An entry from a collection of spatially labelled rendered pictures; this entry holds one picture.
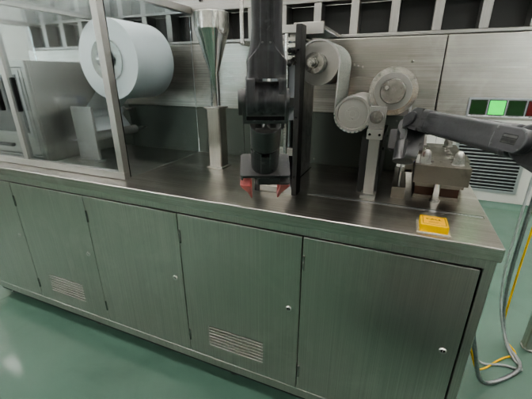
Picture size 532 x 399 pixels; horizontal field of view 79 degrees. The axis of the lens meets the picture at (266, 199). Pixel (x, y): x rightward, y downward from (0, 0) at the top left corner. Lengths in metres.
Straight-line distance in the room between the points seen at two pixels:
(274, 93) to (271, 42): 0.07
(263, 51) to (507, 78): 1.13
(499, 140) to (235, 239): 0.82
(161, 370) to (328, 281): 1.00
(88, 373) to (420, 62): 1.98
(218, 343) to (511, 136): 1.27
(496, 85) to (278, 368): 1.36
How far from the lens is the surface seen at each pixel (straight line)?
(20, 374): 2.05
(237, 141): 1.71
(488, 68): 1.51
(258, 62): 0.54
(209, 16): 1.42
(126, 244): 1.51
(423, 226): 0.97
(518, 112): 1.53
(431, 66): 1.49
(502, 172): 4.04
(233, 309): 1.34
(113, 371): 1.86
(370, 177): 1.16
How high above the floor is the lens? 1.30
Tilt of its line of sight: 21 degrees down
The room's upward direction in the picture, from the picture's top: straight up
